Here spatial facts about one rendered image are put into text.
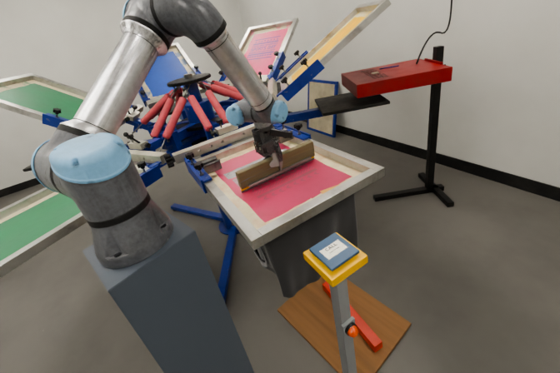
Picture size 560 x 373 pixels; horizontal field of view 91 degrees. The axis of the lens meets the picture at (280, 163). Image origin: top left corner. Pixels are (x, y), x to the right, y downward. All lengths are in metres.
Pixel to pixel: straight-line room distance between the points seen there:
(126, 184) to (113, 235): 0.10
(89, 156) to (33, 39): 4.91
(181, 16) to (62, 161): 0.39
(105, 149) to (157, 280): 0.27
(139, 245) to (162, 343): 0.23
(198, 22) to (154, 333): 0.67
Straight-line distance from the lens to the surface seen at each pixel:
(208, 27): 0.74
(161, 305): 0.68
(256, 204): 1.09
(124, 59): 0.76
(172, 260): 0.64
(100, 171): 0.56
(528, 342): 1.97
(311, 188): 1.11
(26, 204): 1.96
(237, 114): 0.97
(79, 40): 5.38
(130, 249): 0.61
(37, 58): 5.43
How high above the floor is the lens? 1.56
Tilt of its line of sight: 27 degrees down
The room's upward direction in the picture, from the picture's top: 12 degrees counter-clockwise
